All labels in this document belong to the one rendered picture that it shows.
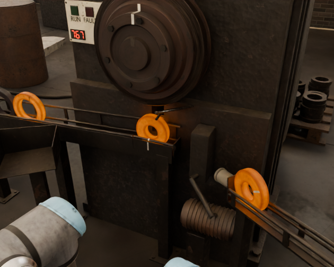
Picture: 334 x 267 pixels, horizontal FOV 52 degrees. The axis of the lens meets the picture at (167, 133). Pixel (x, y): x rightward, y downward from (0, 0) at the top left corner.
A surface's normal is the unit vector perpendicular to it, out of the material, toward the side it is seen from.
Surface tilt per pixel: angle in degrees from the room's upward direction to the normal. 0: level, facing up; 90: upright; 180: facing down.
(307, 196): 0
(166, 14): 45
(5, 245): 7
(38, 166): 5
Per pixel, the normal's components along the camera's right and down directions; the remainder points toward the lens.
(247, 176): -0.90, 0.22
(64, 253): 0.70, 0.33
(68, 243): 0.86, 0.26
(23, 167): -0.08, -0.86
